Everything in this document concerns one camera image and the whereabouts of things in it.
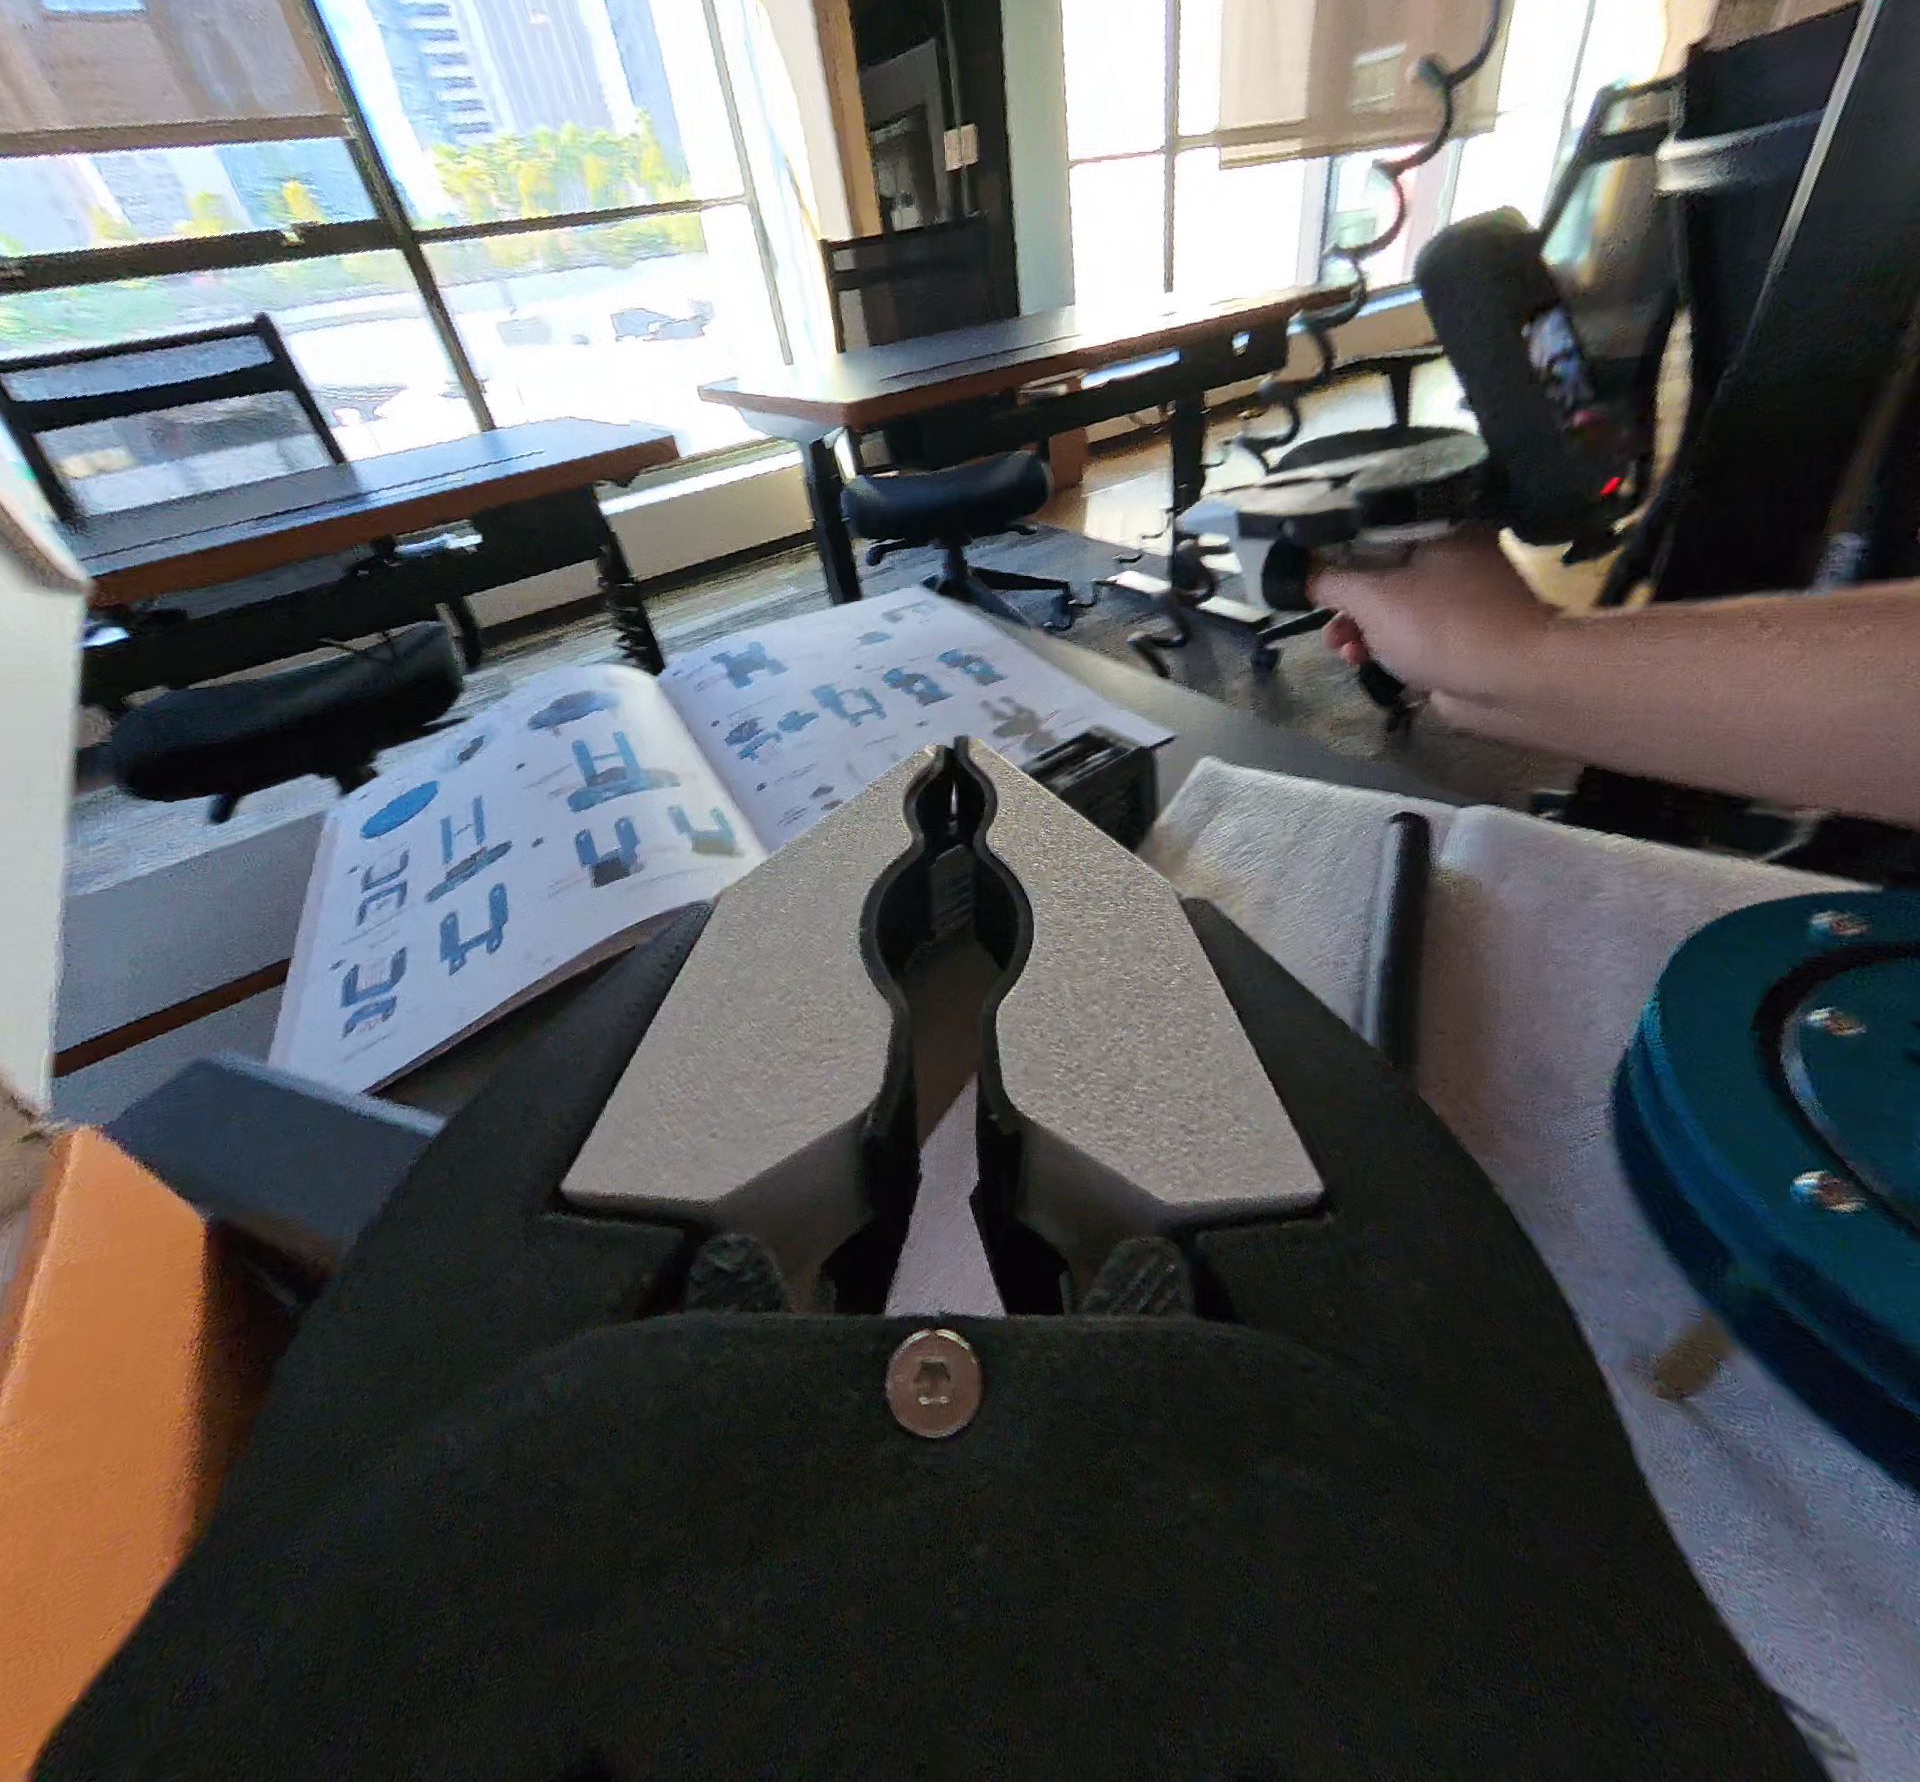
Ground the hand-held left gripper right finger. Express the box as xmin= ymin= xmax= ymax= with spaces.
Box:
xmin=956 ymin=741 xmax=1328 ymax=1313

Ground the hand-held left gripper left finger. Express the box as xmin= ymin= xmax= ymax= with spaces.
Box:
xmin=557 ymin=745 xmax=956 ymax=1313

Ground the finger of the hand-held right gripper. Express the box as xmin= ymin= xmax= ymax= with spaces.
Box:
xmin=1177 ymin=499 xmax=1269 ymax=616

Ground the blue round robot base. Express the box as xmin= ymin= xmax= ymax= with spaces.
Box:
xmin=1612 ymin=889 xmax=1920 ymax=1488

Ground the person's right forearm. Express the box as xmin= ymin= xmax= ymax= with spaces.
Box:
xmin=1530 ymin=594 xmax=1920 ymax=828

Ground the grey desk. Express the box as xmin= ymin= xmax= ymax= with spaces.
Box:
xmin=50 ymin=616 xmax=1515 ymax=1143

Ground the black desk leg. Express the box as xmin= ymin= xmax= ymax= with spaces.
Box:
xmin=1627 ymin=0 xmax=1920 ymax=605

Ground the person's right hand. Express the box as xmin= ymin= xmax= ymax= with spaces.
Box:
xmin=1302 ymin=561 xmax=1566 ymax=739

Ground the black screwdriver bit case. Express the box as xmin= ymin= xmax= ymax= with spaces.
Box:
xmin=926 ymin=729 xmax=1160 ymax=917

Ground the black pen-shaped screwdriver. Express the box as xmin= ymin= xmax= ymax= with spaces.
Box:
xmin=1368 ymin=812 xmax=1435 ymax=1073

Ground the black armless office chair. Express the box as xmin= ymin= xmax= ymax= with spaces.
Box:
xmin=839 ymin=450 xmax=1077 ymax=633

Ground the open instruction booklet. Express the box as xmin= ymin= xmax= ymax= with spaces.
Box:
xmin=270 ymin=586 xmax=1177 ymax=1094

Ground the beige window blind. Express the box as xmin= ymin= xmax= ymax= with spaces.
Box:
xmin=1211 ymin=0 xmax=1503 ymax=164

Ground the grey rectangular tube sleeve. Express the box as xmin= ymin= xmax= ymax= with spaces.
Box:
xmin=107 ymin=1053 xmax=445 ymax=1273

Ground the orange cardboard box white lid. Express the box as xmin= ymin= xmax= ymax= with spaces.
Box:
xmin=0 ymin=465 xmax=230 ymax=1772

